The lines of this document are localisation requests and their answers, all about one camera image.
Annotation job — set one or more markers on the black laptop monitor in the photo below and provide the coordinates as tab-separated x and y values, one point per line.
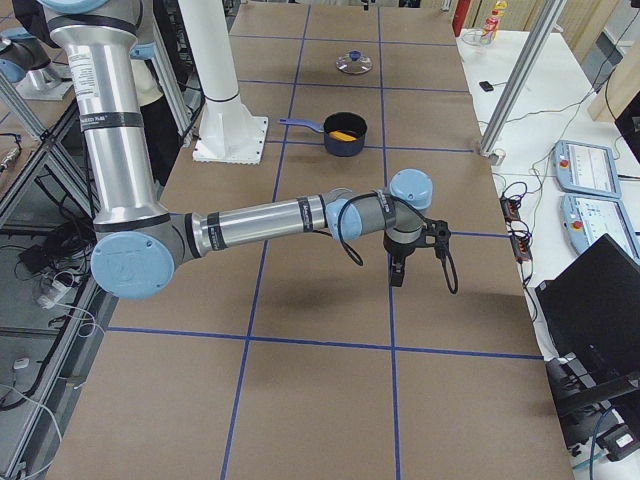
592	308

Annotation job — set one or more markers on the black orange power strip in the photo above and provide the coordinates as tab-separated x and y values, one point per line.
519	233

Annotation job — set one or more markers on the glass lid blue knob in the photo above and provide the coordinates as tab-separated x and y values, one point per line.
354	62

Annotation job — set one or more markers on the person in black jacket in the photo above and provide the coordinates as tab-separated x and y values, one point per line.
160	128

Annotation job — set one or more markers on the far blue teach pendant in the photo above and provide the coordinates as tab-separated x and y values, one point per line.
586	169

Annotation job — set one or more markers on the yellow corn cob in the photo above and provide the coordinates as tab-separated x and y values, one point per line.
342	136

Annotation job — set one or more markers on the near blue teach pendant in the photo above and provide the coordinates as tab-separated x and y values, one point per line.
586	218

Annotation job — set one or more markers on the aluminium frame post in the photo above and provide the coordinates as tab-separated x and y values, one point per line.
525	62

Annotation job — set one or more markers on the red patterned bottle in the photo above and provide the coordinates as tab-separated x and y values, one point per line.
491	25

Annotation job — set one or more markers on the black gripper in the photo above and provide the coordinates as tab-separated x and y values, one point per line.
398	248

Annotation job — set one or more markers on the blue teach pendant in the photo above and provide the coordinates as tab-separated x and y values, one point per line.
586	169
586	218

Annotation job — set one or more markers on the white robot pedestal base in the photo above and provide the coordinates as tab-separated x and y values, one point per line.
228	132

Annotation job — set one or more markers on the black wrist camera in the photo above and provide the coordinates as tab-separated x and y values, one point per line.
436	235

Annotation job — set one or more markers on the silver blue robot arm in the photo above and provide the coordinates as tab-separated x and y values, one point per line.
142	238

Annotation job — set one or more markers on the small black square device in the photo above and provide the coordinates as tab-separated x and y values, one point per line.
486	86

